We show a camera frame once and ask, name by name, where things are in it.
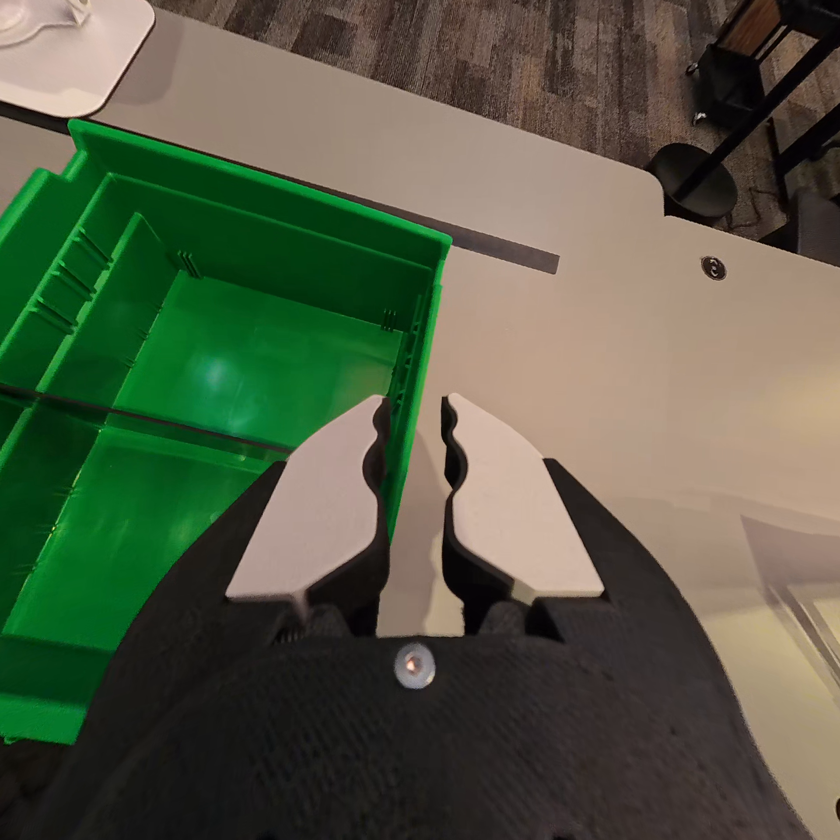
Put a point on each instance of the black floor lamp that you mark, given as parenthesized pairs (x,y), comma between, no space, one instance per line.
(695,184)

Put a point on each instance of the grey chair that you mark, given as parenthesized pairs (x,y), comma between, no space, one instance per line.
(820,223)

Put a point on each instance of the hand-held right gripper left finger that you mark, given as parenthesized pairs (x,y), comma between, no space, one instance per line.
(315,525)

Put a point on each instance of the round table grommet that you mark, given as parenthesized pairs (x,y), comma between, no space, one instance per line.
(713,268)

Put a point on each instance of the black wheeled cart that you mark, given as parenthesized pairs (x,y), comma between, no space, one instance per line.
(728,85)

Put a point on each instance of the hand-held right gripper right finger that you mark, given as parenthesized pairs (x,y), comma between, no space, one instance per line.
(518,525)

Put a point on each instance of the white stand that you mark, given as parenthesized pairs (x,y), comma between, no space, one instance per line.
(79,65)

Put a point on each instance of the green plastic bin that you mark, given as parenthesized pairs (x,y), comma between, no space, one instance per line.
(229,361)

